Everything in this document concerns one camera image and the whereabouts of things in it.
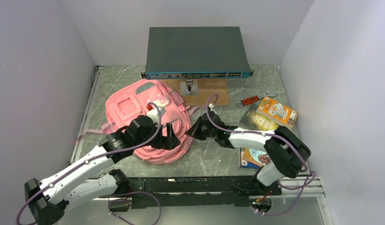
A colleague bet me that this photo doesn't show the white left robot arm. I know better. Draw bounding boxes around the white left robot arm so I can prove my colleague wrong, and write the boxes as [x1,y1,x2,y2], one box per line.
[24,115,181,225]

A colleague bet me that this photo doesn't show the red handled adjustable wrench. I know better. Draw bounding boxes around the red handled adjustable wrench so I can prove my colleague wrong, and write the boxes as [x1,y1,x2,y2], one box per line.
[237,90,278,107]

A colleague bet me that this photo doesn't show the brown wooden board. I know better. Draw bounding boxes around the brown wooden board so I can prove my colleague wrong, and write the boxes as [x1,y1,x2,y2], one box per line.
[161,79,230,106]

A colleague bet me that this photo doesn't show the pink school backpack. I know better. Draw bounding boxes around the pink school backpack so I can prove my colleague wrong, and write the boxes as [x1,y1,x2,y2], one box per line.
[88,80,196,165]

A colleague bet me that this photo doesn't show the blue orange book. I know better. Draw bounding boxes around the blue orange book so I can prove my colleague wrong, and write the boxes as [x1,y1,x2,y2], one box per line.
[239,148,264,169]

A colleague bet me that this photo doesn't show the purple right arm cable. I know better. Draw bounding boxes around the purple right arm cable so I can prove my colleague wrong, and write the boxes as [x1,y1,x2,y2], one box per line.
[205,94,317,217]

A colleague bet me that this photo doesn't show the aluminium frame rail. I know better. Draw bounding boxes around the aluminium frame rail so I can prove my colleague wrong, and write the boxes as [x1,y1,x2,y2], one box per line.
[69,65,105,165]

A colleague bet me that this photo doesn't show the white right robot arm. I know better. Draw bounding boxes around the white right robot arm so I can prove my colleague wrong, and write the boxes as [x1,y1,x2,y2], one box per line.
[185,111,311,195]

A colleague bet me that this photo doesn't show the orange paperback book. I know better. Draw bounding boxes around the orange paperback book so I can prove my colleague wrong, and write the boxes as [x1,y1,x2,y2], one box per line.
[256,97,298,130]

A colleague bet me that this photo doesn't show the dark grey network switch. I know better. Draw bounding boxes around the dark grey network switch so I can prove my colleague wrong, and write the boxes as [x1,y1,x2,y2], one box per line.
[141,27,254,80]

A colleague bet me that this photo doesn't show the dark glossy book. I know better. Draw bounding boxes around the dark glossy book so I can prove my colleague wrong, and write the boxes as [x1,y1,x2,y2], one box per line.
[239,104,280,131]

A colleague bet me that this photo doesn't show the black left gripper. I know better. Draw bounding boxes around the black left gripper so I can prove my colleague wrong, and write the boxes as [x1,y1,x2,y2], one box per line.
[134,121,180,150]

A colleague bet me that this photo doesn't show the tan cover Othello book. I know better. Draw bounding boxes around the tan cover Othello book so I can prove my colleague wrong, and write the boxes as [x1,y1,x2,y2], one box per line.
[240,148,272,168]

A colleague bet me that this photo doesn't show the grey metal switch stand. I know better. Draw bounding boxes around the grey metal switch stand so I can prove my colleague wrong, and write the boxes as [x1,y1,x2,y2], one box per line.
[180,79,199,96]

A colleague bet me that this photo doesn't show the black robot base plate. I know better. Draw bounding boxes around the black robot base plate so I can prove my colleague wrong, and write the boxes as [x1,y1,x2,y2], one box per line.
[109,175,282,209]

